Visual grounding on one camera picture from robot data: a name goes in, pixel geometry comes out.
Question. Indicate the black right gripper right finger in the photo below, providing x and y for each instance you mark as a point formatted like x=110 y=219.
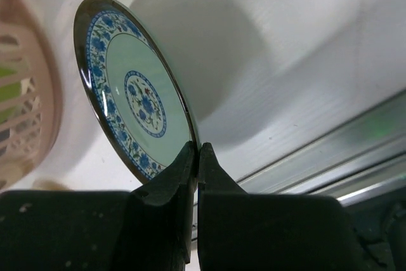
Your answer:
x=242 y=231

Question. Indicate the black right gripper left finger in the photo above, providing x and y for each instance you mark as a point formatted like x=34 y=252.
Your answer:
x=146 y=229

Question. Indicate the small blue floral plate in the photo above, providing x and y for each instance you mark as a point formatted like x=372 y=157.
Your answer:
x=131 y=88

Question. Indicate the cream translucent plate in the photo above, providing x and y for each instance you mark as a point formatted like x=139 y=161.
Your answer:
x=47 y=184

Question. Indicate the green plastic plate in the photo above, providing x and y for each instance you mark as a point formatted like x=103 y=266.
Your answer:
x=9 y=92

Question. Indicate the pink and white dish rack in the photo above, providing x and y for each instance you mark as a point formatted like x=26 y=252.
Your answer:
x=29 y=134

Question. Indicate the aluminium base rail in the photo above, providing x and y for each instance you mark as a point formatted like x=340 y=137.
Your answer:
x=371 y=138

